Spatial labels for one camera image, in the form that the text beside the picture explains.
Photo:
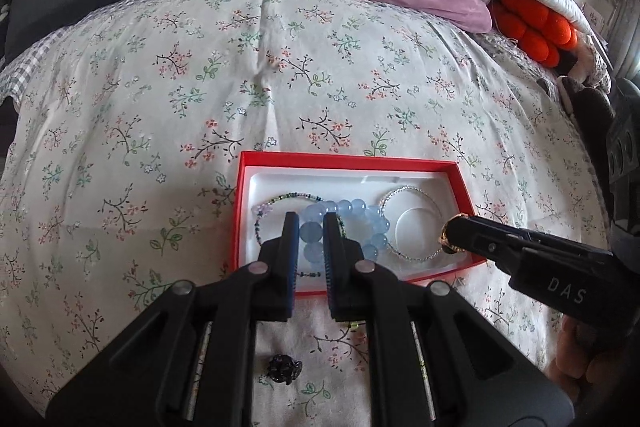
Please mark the floral bedsheet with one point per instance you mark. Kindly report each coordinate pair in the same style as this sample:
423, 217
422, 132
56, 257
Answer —
150, 107

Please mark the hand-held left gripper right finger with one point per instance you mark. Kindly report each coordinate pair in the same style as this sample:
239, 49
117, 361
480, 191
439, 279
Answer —
330, 257

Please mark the orange knotted cushion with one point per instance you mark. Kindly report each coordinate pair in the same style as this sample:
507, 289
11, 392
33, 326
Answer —
530, 22

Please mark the dark brown plush toy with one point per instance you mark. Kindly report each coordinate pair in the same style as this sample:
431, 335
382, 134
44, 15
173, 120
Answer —
587, 107

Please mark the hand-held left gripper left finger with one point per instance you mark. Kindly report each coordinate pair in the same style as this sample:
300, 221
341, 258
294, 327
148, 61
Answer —
292, 252

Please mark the red jewelry box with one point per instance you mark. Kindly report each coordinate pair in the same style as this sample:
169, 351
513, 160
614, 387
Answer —
350, 160

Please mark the person's right hand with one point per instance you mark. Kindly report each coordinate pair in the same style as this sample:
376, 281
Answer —
570, 357

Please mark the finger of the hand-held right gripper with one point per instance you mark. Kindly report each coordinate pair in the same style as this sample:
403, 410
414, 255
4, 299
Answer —
480, 237

